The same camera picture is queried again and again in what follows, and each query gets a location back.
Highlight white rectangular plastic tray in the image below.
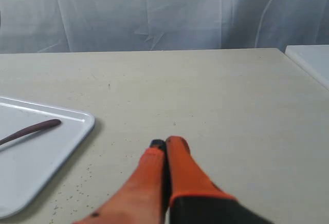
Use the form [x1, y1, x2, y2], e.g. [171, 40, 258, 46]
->
[1, 97, 95, 219]

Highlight black orange right gripper right finger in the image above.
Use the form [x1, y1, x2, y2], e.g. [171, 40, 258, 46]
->
[166, 136, 270, 223]

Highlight black orange right gripper left finger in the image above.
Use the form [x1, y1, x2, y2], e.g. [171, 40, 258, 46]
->
[76, 139, 167, 223]

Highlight white wrinkled backdrop curtain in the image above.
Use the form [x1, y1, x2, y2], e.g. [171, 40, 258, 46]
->
[1, 0, 328, 53]

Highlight brown wooden spoon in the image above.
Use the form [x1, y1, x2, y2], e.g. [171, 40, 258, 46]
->
[1, 119, 62, 145]

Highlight white side table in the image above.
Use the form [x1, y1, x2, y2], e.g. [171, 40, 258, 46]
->
[285, 45, 329, 90]

